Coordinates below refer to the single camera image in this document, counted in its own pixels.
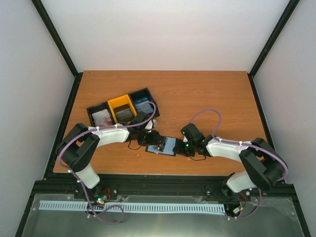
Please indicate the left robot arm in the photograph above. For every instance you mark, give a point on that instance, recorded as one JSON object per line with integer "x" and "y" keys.
{"x": 78, "y": 147}

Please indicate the left black card bin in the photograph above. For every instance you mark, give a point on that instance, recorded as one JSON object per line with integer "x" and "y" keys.
{"x": 97, "y": 108}

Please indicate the red white card stack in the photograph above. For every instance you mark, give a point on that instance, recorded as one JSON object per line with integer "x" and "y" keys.
{"x": 102, "y": 118}

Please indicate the left black frame post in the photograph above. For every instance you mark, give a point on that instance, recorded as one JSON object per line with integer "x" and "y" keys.
{"x": 41, "y": 10}

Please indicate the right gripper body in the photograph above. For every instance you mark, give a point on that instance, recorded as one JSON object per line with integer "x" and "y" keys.
{"x": 190, "y": 151}

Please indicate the black card bin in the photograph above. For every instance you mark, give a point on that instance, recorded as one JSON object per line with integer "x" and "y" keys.
{"x": 144, "y": 93}
{"x": 97, "y": 108}

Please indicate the blue card stack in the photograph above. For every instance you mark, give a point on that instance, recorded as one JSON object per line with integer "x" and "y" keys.
{"x": 143, "y": 105}

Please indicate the dark grey card stack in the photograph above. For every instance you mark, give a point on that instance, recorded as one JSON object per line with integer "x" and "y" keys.
{"x": 123, "y": 113}

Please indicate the right black card bin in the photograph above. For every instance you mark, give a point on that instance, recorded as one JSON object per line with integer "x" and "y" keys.
{"x": 144, "y": 93}

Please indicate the right black frame post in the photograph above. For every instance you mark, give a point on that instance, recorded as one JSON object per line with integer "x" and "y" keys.
{"x": 282, "y": 21}

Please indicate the black card holder wallet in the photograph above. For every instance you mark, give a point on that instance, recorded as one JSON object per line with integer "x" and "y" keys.
{"x": 165, "y": 148}

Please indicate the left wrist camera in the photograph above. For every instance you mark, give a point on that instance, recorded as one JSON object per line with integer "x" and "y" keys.
{"x": 151, "y": 124}

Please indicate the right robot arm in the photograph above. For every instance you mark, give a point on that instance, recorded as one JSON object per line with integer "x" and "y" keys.
{"x": 263, "y": 166}

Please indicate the black frame post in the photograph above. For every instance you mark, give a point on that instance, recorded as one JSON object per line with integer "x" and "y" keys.
{"x": 41, "y": 10}
{"x": 282, "y": 21}

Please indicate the yellow card bin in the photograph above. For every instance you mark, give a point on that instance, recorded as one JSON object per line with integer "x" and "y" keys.
{"x": 116, "y": 102}

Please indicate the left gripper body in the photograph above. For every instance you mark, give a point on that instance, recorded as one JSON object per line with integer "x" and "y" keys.
{"x": 146, "y": 140}

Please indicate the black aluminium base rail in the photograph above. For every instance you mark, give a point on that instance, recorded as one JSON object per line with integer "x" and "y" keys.
{"x": 207, "y": 187}

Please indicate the small electronics board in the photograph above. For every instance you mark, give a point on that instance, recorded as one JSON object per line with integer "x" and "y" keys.
{"x": 103, "y": 196}

